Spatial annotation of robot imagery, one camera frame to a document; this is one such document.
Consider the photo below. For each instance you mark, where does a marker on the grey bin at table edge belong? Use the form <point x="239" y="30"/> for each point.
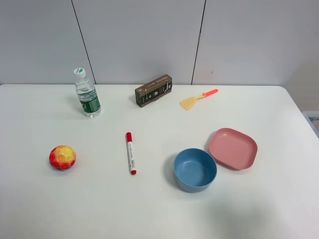
<point x="312" y="118"/>

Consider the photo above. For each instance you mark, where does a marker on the pink square plate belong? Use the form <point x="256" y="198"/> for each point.
<point x="233" y="149"/>

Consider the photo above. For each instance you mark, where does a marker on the yellow spatula orange handle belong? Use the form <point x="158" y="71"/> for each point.
<point x="189" y="103"/>

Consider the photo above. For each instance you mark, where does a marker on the red white marker pen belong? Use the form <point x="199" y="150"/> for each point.
<point x="131" y="159"/>

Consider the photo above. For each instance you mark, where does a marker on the blue bowl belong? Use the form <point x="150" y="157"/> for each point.
<point x="194" y="170"/>

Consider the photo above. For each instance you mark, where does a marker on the red yellow bumpy ball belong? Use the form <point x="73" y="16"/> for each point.
<point x="62" y="157"/>

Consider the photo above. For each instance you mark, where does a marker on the brown cardboard box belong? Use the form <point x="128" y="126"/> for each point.
<point x="153" y="90"/>

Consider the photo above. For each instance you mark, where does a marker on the clear plastic water bottle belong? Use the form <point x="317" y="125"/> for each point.
<point x="86" y="93"/>

